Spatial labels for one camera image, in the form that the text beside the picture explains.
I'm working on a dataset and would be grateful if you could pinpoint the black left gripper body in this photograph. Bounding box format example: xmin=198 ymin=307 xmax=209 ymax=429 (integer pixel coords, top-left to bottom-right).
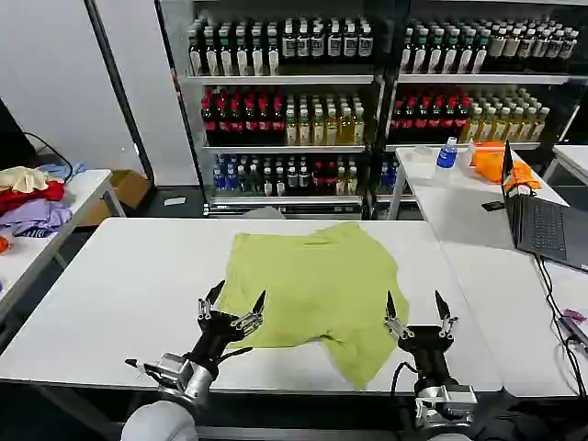
xmin=187 ymin=311 xmax=248 ymax=373

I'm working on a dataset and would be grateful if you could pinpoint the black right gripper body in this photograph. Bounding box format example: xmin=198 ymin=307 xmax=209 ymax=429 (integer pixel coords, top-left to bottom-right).
xmin=396 ymin=323 xmax=459 ymax=390

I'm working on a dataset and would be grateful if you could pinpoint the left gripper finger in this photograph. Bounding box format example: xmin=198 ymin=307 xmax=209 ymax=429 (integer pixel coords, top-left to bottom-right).
xmin=229 ymin=289 xmax=267 ymax=336
xmin=197 ymin=279 xmax=226 ymax=321

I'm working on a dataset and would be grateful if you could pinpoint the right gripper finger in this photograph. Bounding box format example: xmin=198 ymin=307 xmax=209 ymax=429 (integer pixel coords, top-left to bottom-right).
xmin=435 ymin=289 xmax=459 ymax=341
xmin=383 ymin=290 xmax=411 ymax=341

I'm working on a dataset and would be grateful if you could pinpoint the green shirt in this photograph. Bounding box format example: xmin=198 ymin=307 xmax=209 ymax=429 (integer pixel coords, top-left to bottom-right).
xmin=215 ymin=221 xmax=411 ymax=389

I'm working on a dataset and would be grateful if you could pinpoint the grey chair back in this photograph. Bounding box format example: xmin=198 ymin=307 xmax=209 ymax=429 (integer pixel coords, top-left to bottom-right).
xmin=242 ymin=206 xmax=287 ymax=221

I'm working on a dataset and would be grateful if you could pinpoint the dark grey laptop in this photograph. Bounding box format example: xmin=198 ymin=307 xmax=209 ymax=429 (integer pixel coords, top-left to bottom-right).
xmin=500 ymin=139 xmax=588 ymax=272

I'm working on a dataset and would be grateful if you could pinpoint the cardboard box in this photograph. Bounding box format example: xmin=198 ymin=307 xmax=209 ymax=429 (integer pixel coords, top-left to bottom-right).
xmin=75 ymin=168 xmax=152 ymax=227

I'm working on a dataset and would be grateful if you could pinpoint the water bottle blue label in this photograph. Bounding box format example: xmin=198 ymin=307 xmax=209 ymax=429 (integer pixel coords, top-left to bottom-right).
xmin=435 ymin=136 xmax=460 ymax=181

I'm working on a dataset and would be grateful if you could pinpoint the clear plastic bag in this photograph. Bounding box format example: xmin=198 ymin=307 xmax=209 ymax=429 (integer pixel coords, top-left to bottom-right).
xmin=458 ymin=141 xmax=480 ymax=178

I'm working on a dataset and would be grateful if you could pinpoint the orange cloth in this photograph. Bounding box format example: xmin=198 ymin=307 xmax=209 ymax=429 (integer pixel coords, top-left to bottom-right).
xmin=471 ymin=141 xmax=544 ymax=193

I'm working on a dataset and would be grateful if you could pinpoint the striped blue cloth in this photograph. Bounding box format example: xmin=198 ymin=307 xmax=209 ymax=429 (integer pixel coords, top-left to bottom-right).
xmin=13 ymin=223 xmax=57 ymax=240

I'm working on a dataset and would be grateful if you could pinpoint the purple cloth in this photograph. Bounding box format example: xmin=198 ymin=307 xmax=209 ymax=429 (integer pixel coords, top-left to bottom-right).
xmin=0 ymin=198 xmax=74 ymax=236

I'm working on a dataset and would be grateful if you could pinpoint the red cloth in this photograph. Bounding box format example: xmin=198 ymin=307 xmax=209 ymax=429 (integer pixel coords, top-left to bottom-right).
xmin=0 ymin=179 xmax=66 ymax=216

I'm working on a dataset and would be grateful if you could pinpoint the light blue cloth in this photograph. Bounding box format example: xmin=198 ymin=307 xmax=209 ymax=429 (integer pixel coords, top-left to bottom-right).
xmin=36 ymin=161 xmax=87 ymax=181

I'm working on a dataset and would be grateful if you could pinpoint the shelf rack with bottles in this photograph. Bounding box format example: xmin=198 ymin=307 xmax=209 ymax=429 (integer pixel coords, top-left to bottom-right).
xmin=154 ymin=0 xmax=388 ymax=218
xmin=374 ymin=0 xmax=588 ymax=210

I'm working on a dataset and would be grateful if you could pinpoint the beige cloth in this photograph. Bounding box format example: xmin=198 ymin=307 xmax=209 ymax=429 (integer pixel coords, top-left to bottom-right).
xmin=0 ymin=165 xmax=50 ymax=194

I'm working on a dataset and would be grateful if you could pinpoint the black slanted pole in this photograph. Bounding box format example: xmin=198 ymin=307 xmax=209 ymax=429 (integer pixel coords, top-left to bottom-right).
xmin=84 ymin=0 xmax=158 ymax=189

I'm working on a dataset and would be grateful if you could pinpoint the black monitor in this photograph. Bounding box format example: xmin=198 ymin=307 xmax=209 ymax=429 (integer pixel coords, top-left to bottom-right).
xmin=0 ymin=95 xmax=37 ymax=172

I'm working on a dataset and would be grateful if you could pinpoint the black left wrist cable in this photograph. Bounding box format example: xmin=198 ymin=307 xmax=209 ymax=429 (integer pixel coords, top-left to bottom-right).
xmin=213 ymin=346 xmax=254 ymax=365

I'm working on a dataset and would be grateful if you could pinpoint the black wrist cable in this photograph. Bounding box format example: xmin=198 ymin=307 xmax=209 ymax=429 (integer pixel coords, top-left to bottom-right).
xmin=213 ymin=346 xmax=254 ymax=365
xmin=390 ymin=361 xmax=421 ymax=397

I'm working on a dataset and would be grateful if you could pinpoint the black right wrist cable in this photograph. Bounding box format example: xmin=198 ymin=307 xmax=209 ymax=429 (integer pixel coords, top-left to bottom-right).
xmin=390 ymin=361 xmax=421 ymax=397

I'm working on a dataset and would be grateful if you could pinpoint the black laptop cable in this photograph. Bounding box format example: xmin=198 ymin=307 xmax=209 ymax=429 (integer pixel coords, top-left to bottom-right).
xmin=536 ymin=254 xmax=588 ymax=397

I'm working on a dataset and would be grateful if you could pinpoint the grey cable adapter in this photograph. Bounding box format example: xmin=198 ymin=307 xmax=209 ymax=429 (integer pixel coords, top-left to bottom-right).
xmin=557 ymin=315 xmax=588 ymax=353

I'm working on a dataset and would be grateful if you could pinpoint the black monitor cable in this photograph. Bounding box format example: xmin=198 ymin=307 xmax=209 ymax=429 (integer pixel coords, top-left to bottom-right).
xmin=21 ymin=131 xmax=75 ymax=178

